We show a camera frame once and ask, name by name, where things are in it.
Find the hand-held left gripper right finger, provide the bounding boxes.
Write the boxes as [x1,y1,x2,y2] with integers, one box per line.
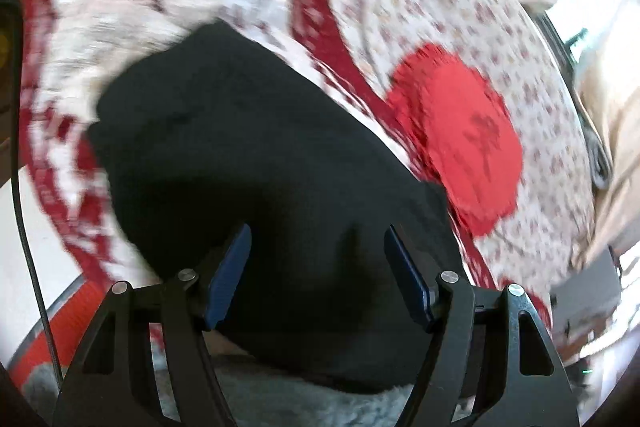
[384,224,581,427]

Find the red round ruffled cushion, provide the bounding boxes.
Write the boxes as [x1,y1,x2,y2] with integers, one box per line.
[382,42,525,238]

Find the black pants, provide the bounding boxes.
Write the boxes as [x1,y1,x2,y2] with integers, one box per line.
[87,19,465,395]

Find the grey box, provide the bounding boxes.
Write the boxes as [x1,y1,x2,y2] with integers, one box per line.
[549,246,623,343]

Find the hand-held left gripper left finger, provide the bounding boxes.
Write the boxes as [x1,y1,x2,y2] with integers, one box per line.
[52,223,252,427]

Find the black cable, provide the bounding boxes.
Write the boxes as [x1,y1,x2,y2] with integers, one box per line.
[0,0,66,383]

